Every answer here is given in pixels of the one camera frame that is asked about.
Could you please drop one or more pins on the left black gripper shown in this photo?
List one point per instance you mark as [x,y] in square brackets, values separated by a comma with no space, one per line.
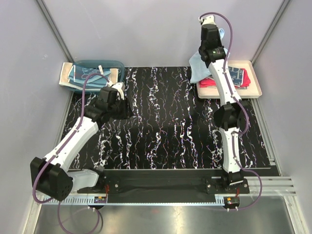
[127,113]

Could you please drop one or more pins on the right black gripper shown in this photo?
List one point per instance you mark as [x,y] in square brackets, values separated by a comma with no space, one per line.
[218,37]

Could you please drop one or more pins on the light blue towel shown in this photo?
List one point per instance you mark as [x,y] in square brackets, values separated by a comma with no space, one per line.
[198,69]

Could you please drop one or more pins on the red towel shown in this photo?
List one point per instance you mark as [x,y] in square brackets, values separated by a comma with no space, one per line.
[209,82]

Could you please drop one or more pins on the blue beige patterned towel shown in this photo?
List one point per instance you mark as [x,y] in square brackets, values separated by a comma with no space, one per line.
[237,76]

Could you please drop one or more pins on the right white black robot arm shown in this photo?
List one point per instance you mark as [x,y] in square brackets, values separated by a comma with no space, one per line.
[229,116]

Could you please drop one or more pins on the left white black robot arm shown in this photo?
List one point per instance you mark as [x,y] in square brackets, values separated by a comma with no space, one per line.
[50,175]

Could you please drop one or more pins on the blue cartoon print towel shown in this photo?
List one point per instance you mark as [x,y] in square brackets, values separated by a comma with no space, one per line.
[78,75]

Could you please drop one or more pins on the teal plastic basket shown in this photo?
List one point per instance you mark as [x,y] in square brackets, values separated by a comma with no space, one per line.
[105,64]

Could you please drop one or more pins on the beige towel in basket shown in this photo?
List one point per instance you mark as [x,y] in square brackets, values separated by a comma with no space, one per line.
[110,73]

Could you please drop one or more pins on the cream plastic tray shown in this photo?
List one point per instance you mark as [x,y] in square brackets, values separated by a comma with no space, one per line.
[252,91]

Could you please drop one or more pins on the black marble pattern mat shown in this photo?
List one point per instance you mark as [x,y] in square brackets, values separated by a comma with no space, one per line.
[171,127]

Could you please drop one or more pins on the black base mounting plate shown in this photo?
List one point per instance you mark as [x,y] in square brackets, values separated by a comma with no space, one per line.
[196,181]

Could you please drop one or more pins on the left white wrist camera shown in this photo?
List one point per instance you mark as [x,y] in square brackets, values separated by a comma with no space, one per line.
[120,87]

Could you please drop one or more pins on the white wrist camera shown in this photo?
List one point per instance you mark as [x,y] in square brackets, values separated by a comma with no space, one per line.
[209,19]
[120,87]

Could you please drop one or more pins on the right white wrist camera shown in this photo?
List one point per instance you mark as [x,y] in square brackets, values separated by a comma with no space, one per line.
[209,19]

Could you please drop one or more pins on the right aluminium frame post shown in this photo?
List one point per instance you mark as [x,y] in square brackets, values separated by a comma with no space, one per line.
[275,21]

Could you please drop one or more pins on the aluminium frame post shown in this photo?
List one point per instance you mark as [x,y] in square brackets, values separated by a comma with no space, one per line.
[275,21]
[54,29]

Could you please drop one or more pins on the left aluminium frame post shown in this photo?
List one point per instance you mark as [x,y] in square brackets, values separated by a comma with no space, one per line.
[54,29]

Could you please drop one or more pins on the aluminium rail with slots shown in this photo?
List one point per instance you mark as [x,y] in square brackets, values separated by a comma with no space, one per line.
[277,186]

